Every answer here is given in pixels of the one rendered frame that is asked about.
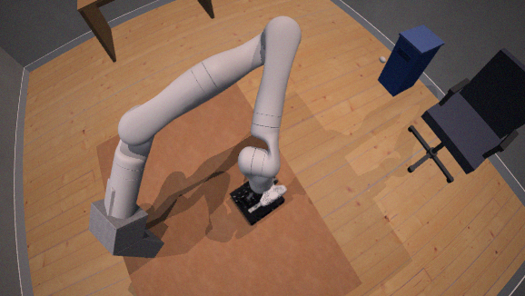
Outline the black lighting desk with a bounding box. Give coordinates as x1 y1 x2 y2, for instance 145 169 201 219
230 181 285 225

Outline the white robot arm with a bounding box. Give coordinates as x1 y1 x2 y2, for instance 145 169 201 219
104 16 302 219

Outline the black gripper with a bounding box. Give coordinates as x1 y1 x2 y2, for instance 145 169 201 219
245 177 278 202

